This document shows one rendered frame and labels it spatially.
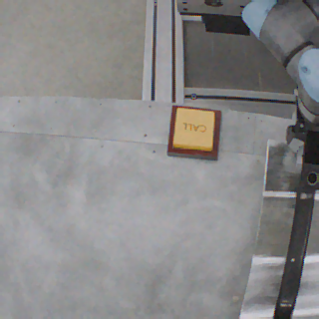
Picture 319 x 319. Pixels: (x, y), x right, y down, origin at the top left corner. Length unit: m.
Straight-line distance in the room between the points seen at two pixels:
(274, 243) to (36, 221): 0.42
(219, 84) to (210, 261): 0.79
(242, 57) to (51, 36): 0.59
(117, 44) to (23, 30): 0.31
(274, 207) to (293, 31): 0.40
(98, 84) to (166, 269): 1.03
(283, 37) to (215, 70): 1.09
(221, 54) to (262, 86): 0.12
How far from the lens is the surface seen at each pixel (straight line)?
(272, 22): 1.39
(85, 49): 2.73
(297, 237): 1.67
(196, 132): 1.75
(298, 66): 1.37
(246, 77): 2.45
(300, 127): 1.54
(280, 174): 1.68
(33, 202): 1.79
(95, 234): 1.76
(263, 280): 1.63
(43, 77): 2.72
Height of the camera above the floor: 2.51
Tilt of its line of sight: 74 degrees down
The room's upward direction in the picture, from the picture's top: 12 degrees counter-clockwise
